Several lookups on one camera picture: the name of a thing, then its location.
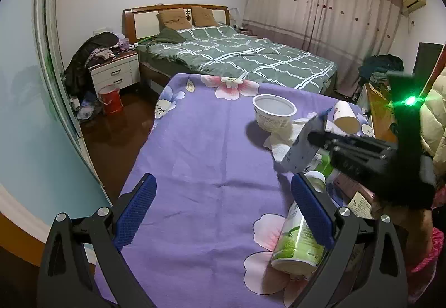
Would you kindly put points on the cream printed carton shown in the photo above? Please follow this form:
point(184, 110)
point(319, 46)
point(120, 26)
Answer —
point(360, 205)

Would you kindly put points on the crumpled white tissue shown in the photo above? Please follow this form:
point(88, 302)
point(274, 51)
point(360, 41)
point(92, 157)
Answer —
point(282, 142)

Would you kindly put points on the green-label white canister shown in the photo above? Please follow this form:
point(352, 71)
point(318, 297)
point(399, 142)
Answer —
point(292, 245)

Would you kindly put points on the dark green blanket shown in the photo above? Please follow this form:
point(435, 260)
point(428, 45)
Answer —
point(167, 36)

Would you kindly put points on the red bucket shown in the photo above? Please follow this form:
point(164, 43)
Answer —
point(111, 100)

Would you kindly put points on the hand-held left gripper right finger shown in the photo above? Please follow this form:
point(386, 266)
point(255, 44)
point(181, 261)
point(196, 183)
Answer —
point(312, 210)

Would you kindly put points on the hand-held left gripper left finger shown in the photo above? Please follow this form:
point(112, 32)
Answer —
point(136, 210)

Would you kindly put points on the white plastic yogurt cup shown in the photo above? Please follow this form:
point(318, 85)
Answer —
point(271, 120)

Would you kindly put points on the grey-white cardboard box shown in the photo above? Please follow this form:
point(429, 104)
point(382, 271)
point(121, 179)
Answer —
point(301, 151)

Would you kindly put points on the green checked quilt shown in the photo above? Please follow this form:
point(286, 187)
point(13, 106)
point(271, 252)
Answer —
point(237, 53)

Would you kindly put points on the dark clothes pile on nightstand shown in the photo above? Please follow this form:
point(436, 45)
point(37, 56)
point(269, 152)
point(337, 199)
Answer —
point(87, 57)

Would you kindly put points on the pile of dark clothes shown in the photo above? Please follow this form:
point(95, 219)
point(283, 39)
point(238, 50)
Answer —
point(381, 69)

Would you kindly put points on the pink flat box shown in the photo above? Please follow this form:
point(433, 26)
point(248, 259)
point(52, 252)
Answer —
point(352, 186)

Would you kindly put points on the brown pillow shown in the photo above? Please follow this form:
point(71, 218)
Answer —
point(174, 18)
point(204, 16)

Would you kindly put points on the glass sliding door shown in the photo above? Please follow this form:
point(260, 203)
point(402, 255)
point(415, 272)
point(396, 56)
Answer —
point(28, 102)

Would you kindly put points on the black television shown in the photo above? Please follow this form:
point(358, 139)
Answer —
point(427, 60)

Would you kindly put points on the blue-white plastic bag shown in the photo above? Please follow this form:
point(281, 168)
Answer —
point(85, 111)

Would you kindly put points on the purple floral tablecloth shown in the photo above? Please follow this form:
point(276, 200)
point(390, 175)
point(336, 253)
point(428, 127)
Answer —
point(209, 154)

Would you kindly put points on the white nightstand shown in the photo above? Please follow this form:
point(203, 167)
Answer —
point(115, 73)

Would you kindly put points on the pink striped curtain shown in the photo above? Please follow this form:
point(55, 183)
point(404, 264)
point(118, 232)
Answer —
point(313, 8)

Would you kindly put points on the wooden bed headboard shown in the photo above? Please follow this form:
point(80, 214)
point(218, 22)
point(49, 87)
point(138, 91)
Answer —
point(146, 17)

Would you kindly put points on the wooden side desk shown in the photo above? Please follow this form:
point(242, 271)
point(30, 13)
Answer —
point(379, 109)

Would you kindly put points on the person's right forearm pink sleeve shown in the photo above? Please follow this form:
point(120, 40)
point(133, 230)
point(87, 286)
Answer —
point(430, 259)

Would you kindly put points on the person's right hand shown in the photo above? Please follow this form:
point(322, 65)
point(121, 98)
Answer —
point(414, 228)

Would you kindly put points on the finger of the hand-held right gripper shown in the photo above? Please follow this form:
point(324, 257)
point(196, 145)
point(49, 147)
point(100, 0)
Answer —
point(325, 114)
point(348, 147)

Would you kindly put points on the cream puffer jacket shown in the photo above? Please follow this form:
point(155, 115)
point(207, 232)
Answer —
point(433, 113)

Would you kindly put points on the white paper cup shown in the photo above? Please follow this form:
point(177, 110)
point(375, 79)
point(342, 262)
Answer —
point(343, 113)

